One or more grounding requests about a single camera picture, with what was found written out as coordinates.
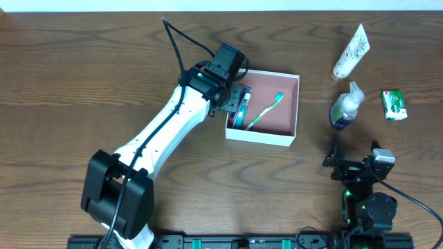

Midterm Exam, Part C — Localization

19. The white bamboo print lotion tube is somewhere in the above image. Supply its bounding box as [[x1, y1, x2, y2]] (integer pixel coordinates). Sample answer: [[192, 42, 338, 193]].
[[332, 24, 370, 81]]

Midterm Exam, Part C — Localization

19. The green soap bar pack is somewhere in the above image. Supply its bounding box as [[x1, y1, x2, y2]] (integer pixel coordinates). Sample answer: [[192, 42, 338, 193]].
[[381, 90, 408, 120]]

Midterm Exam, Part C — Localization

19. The blue disposable razor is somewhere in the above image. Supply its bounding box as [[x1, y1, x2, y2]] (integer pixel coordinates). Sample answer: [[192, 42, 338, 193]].
[[228, 84, 253, 119]]

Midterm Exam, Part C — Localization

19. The clear pump bottle blue liquid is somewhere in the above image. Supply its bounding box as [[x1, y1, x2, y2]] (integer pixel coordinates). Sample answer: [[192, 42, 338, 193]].
[[329, 82, 365, 131]]

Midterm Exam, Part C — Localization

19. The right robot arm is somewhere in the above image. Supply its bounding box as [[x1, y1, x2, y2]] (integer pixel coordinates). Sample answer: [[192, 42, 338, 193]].
[[322, 134, 397, 248]]

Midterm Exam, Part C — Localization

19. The white teal toothpaste tube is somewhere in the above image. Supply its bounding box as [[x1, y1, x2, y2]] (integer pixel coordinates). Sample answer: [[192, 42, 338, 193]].
[[233, 92, 251, 130]]

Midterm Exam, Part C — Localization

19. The white box with pink interior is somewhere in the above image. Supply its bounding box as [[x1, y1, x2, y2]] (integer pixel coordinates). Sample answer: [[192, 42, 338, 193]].
[[225, 70, 300, 147]]

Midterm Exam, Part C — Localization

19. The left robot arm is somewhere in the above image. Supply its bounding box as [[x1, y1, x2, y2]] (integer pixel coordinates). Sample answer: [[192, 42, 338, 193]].
[[80, 61, 248, 248]]

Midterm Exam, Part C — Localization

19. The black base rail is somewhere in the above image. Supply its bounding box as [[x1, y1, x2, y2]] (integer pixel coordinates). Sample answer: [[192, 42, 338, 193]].
[[67, 234, 415, 249]]

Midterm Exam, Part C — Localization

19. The green white toothbrush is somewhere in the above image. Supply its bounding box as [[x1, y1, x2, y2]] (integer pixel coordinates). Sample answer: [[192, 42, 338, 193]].
[[245, 92, 284, 131]]

